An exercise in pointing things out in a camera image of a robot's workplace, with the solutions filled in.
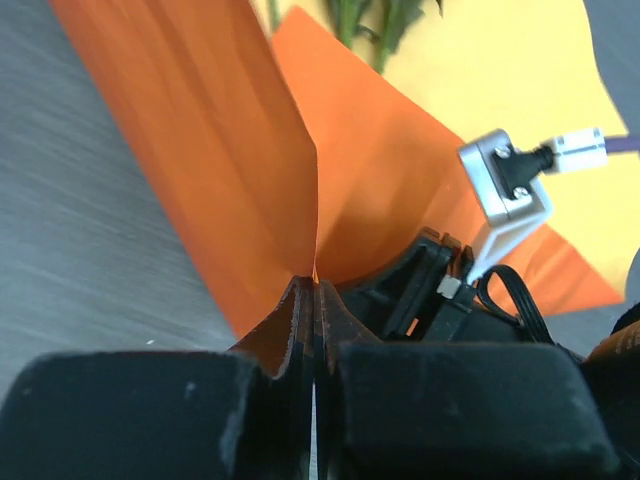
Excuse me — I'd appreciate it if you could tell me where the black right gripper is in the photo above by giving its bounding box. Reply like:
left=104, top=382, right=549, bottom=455
left=344, top=230, right=584, bottom=365

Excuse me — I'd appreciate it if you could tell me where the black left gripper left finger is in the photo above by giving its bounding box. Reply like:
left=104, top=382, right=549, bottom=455
left=1, top=277, right=314, bottom=479

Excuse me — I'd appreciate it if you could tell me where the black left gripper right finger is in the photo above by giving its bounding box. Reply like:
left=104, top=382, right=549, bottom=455
left=314, top=282, right=620, bottom=479

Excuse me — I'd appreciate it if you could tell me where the orange fake flower stem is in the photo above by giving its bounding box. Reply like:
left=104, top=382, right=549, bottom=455
left=373, top=0, right=424, bottom=75

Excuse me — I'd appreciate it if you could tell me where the orange wrapping paper sheet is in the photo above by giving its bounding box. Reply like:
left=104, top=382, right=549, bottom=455
left=52, top=1, right=627, bottom=335

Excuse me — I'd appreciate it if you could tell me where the pink fake flower stem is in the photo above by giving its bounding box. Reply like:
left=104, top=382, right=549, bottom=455
left=326, top=0, right=379, bottom=50
left=266, top=0, right=281, bottom=33

